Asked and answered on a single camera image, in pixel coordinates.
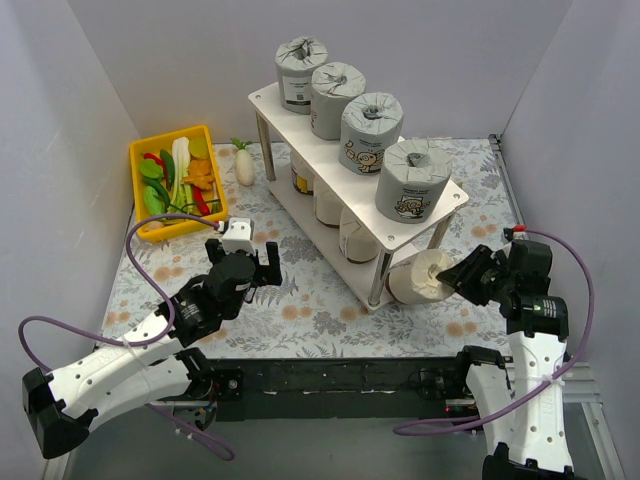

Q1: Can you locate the beige roll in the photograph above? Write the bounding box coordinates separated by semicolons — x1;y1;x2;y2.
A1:
339;208;379;264
313;176;344;228
385;249;454;305
290;150;315;195

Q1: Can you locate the grey roll with cartoon label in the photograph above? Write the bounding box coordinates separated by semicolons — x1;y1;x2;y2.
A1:
310;62;366;141

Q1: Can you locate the grey roll with QR label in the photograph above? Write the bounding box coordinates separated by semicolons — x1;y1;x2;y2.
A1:
275;36;328;115

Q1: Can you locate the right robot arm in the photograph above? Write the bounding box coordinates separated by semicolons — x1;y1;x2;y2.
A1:
437;240;574;479

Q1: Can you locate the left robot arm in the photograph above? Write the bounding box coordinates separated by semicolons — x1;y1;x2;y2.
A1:
22;239;282;459

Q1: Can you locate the white two-tier shelf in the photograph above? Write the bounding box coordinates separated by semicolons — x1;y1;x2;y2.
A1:
248;83;469;311

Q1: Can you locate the floral table mat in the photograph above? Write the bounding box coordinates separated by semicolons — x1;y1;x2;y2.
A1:
101;144;508;358

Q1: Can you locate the green leafy vegetable toy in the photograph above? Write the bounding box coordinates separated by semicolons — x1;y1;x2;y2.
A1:
143;186;167;216

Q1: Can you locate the orange ginger toy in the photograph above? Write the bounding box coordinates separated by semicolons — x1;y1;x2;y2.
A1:
182;158;215;191

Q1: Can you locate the yellow plastic bin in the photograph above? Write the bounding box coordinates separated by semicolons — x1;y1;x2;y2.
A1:
129;125;228;242

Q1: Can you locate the white radish toy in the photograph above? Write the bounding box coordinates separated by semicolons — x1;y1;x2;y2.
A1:
231;138;256;187

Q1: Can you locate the yellow green fruit toy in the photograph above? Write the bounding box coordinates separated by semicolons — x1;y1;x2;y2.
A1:
188;137;209;159

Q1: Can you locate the green pepper toy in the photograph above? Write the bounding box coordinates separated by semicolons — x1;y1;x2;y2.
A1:
160;149;175;191

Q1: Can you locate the white bok choy toy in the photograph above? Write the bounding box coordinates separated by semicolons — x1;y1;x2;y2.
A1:
171;137;190;196

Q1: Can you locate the red chili toy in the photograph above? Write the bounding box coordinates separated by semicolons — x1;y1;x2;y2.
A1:
143;153;166;170

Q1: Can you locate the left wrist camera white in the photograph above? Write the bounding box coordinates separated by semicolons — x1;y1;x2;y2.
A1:
217;217;255;254

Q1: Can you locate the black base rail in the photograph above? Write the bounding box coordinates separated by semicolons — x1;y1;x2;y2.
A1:
154;357;516;424

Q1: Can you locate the aluminium frame rail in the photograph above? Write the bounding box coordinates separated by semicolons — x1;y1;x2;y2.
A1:
44;133;626;480

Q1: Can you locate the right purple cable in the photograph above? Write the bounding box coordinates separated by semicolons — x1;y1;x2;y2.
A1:
393;227;597;436

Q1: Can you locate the purple cable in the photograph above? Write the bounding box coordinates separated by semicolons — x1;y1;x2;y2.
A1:
393;227;597;436
18;214;236;461

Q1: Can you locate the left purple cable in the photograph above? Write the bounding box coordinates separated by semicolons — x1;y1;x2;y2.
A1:
18;214;236;461

